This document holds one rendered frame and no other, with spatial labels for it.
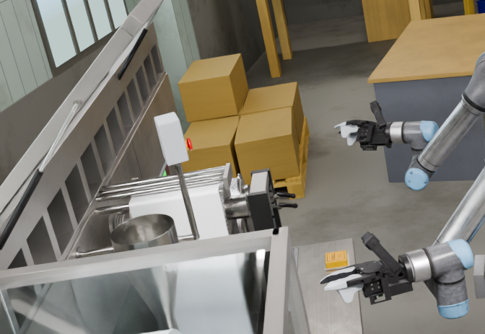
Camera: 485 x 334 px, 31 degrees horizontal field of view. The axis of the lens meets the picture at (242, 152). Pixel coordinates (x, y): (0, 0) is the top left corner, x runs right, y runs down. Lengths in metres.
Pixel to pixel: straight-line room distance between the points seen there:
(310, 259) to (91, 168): 0.89
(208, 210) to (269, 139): 3.25
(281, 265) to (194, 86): 4.62
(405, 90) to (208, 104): 1.46
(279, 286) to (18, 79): 3.87
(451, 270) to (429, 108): 3.25
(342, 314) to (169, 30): 4.23
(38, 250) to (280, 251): 0.71
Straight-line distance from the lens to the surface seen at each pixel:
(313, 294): 2.72
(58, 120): 1.61
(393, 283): 2.13
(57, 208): 2.12
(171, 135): 1.91
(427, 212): 5.14
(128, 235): 1.93
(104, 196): 2.30
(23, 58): 5.18
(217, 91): 5.99
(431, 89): 5.29
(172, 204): 2.23
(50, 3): 5.48
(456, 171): 5.46
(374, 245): 2.08
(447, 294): 2.17
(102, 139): 2.52
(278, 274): 1.41
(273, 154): 5.49
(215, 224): 2.25
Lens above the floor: 2.27
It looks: 20 degrees down
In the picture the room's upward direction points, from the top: 12 degrees counter-clockwise
